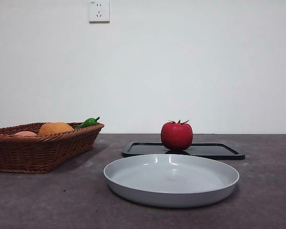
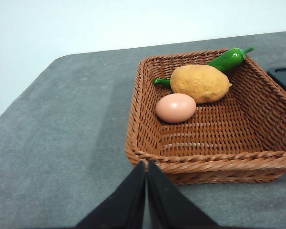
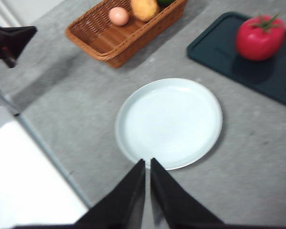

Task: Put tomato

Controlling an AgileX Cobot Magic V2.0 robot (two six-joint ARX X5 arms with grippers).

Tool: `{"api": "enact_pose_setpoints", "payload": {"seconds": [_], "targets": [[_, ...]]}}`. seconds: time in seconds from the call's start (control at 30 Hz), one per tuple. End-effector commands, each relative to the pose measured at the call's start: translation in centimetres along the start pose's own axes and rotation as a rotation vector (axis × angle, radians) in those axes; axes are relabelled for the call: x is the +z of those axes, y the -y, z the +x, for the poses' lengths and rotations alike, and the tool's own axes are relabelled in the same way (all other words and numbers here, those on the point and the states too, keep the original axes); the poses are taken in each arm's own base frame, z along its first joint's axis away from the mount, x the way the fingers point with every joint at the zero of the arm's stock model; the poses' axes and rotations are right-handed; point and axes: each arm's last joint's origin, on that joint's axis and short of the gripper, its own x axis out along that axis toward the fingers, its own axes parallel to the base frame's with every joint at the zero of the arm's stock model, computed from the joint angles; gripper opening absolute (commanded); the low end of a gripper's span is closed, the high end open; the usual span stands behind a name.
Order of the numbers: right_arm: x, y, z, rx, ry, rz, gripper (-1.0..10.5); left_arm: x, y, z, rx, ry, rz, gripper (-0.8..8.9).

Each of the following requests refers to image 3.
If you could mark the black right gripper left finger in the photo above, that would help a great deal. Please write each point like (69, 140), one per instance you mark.
(119, 202)

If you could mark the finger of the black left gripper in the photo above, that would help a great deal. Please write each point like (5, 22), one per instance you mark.
(12, 38)

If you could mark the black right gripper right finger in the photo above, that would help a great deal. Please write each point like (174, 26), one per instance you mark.
(176, 205)

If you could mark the red tomato with green stem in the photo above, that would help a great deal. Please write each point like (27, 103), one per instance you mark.
(259, 40)

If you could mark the pale grey round plate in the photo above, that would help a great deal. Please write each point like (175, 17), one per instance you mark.
(169, 124)

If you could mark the brown wicker basket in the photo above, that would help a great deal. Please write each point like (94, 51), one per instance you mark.
(105, 40)

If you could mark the pink egg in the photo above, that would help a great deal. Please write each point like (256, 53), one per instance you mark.
(119, 16)

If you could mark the yellow-orange potato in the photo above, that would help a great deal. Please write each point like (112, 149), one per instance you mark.
(145, 9)

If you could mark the dark rectangular tray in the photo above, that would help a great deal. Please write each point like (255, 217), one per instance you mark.
(217, 55)

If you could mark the green pepper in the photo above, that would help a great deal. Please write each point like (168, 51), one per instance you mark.
(165, 2)

